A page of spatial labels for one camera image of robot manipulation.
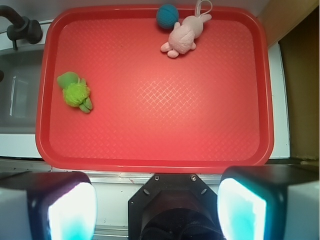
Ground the blue ball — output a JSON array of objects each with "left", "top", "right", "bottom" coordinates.
[{"left": 156, "top": 4, "right": 179, "bottom": 30}]

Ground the red plastic tray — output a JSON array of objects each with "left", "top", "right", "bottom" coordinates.
[{"left": 35, "top": 5, "right": 274, "bottom": 174}]

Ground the pink plush bunny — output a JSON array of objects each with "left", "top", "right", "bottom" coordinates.
[{"left": 160, "top": 0, "right": 213, "bottom": 59}]

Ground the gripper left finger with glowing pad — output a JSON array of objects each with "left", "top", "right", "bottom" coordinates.
[{"left": 0, "top": 171, "right": 97, "bottom": 240}]

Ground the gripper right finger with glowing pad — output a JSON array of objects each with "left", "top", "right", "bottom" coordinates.
[{"left": 217, "top": 165, "right": 320, "bottom": 240}]

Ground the green plush toy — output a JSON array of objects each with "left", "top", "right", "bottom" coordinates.
[{"left": 56, "top": 71, "right": 93, "bottom": 114}]

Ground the dark sink faucet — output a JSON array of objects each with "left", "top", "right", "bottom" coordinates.
[{"left": 0, "top": 5, "right": 43, "bottom": 51}]

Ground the grey sink basin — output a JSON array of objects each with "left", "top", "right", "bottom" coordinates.
[{"left": 0, "top": 49, "right": 44, "bottom": 134}]

